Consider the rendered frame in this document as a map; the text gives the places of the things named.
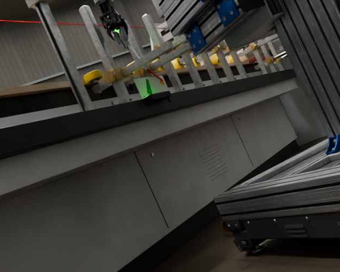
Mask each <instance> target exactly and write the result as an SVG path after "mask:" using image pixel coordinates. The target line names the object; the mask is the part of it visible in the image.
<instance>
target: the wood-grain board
mask: <svg viewBox="0 0 340 272"><path fill-rule="evenodd" d="M241 63H242V65H243V66H245V65H253V64H255V63H250V61H243V62H241ZM228 65H229V67H236V65H235V63H228ZM213 66H214V68H215V70H216V69H222V66H221V64H220V65H216V64H215V65H213ZM196 69H197V71H198V72H200V71H207V69H206V67H205V66H196ZM175 70H176V73H177V74H185V73H189V72H188V69H187V68H180V69H175ZM156 75H157V76H163V77H164V76H168V75H167V72H166V70H161V71H159V72H158V73H156ZM103 80H104V77H103V78H102V79H101V80H99V81H98V84H99V83H100V82H102V81H103ZM82 81H83V84H84V86H85V87H89V86H95V84H93V83H92V84H86V82H85V79H82ZM68 89H71V86H70V84H69V82H68V81H59V82H54V83H44V84H34V85H25V86H15V87H6V88H0V99H1V98H8V97H16V96H24V95H29V94H36V93H44V92H52V91H60V90H68Z"/></svg>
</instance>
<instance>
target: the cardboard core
mask: <svg viewBox="0 0 340 272"><path fill-rule="evenodd" d="M220 226H221V229H222V231H223V232H224V233H225V234H227V235H233V233H231V232H230V231H229V229H228V227H227V225H226V222H225V221H223V220H222V221H221V223H220Z"/></svg>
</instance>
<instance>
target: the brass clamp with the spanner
mask: <svg viewBox="0 0 340 272"><path fill-rule="evenodd" d="M150 64H151V63H148V64H147V65H148V66H149V70H150V71H152V72H153V73H155V74H156V73H158V72H159V69H156V70H152V69H151V67H150ZM148 73H150V72H149V71H147V70H146V71H145V70H144V68H143V67H141V68H140V69H138V70H136V71H135V74H136V75H137V76H139V77H142V76H144V75H146V74H148ZM151 75H152V76H153V74H151Z"/></svg>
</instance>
